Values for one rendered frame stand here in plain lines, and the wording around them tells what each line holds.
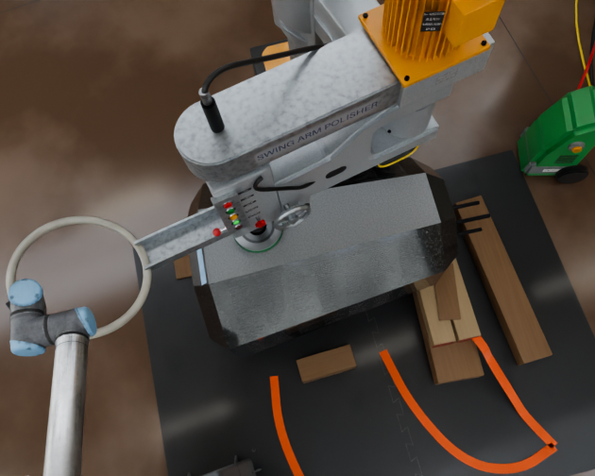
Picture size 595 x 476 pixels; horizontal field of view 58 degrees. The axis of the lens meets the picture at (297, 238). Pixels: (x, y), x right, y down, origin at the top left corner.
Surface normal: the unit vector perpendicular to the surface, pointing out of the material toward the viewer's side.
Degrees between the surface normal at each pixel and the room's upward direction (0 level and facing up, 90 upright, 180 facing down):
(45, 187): 0
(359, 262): 45
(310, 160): 4
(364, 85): 0
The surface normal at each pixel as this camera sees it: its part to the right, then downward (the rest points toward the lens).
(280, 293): 0.13, 0.41
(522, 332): -0.07, -0.32
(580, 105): -0.61, -0.26
